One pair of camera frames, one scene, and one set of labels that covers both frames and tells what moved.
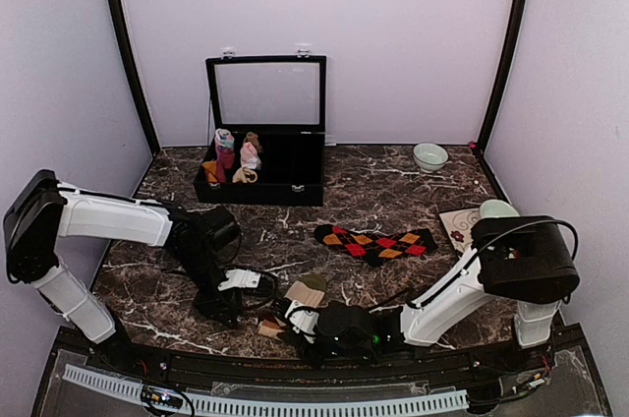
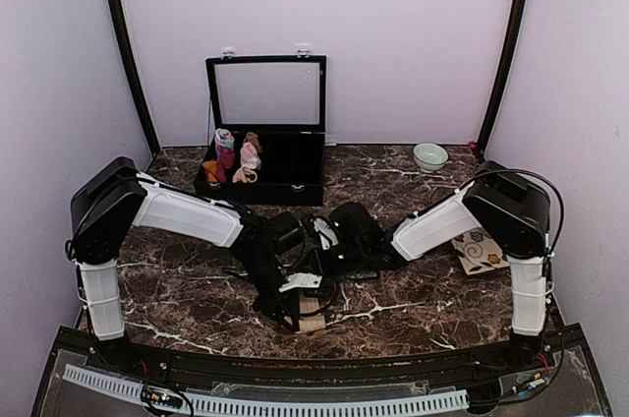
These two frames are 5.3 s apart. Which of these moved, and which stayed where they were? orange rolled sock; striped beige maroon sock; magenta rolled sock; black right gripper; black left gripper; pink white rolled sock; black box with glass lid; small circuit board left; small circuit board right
Moved: striped beige maroon sock; black right gripper; black left gripper
Stayed: small circuit board right; small circuit board left; orange rolled sock; pink white rolled sock; magenta rolled sock; black box with glass lid
